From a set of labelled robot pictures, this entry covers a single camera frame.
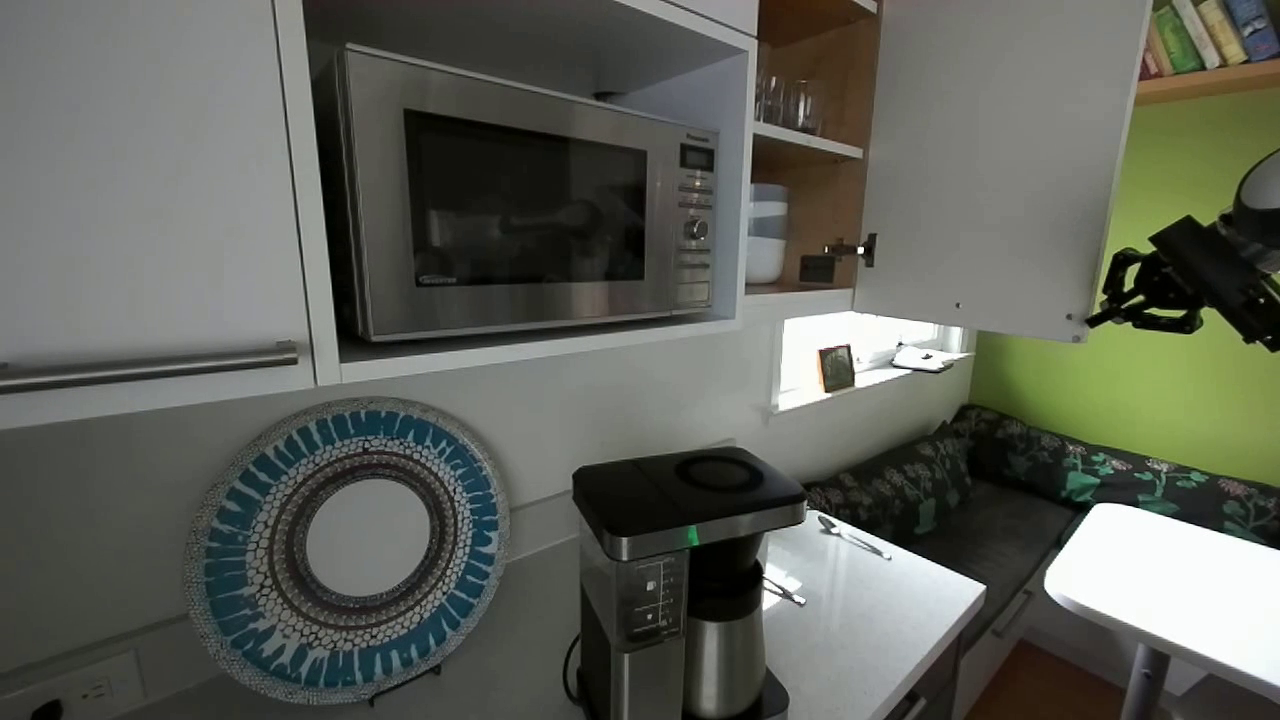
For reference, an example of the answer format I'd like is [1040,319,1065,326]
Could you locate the small dark picture frame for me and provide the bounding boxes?
[812,341,862,394]

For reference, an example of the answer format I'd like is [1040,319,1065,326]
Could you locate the small bright window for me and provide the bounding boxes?
[767,308,981,415]

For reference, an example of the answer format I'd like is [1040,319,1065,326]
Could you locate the white cabinet door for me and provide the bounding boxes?
[0,0,320,434]
[853,0,1158,348]

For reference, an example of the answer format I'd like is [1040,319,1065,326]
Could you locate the dark bench seat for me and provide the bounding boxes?
[913,474,1088,594]

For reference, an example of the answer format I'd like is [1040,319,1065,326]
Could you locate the silver fork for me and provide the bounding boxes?
[812,507,895,565]

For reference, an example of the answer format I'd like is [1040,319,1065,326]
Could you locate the flat white object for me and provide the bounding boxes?
[889,341,959,374]

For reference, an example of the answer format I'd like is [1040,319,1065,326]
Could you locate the green book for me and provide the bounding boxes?
[1148,0,1210,77]

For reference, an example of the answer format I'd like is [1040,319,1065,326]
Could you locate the stainless steel microwave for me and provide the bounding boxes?
[320,34,726,348]

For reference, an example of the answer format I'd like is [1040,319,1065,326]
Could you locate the steel coffee carafe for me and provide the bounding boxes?
[680,530,772,720]

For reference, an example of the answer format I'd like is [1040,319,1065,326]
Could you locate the silver cabinet door handle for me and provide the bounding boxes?
[0,341,308,401]

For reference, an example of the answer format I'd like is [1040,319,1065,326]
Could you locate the black door hinge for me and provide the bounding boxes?
[821,229,882,273]

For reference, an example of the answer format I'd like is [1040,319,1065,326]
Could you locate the square green patterned cushion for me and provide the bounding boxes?
[800,421,981,549]

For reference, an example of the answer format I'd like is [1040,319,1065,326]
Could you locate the white stacked containers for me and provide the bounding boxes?
[743,180,795,288]

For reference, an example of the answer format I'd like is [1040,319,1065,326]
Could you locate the blue white decorative plate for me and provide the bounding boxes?
[183,394,518,706]

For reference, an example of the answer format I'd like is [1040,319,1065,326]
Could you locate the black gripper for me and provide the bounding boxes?
[1086,244,1214,337]

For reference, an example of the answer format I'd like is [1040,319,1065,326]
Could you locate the dark drawer cabinet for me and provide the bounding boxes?
[873,576,1038,720]

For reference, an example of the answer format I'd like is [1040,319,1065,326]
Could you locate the clear drinking glass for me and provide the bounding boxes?
[785,77,821,136]
[757,66,793,131]

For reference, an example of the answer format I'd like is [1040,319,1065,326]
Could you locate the white wall cabinet carcass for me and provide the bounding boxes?
[270,0,889,391]

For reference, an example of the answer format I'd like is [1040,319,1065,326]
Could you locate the long green patterned cushion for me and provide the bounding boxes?
[953,401,1280,549]

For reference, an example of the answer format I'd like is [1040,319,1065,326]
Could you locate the white wall outlet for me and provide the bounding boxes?
[0,646,147,720]

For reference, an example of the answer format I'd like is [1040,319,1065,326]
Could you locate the yellow book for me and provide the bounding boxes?
[1189,0,1251,70]

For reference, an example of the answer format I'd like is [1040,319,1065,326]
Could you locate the black steel coffee maker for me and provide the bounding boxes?
[567,445,812,720]

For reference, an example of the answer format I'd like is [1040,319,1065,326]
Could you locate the wooden book shelf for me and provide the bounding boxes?
[1131,57,1280,111]

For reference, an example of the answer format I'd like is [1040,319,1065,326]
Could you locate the blue book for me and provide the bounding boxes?
[1220,0,1280,65]

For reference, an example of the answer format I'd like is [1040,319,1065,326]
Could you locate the white round-edged table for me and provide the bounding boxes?
[1040,501,1280,720]

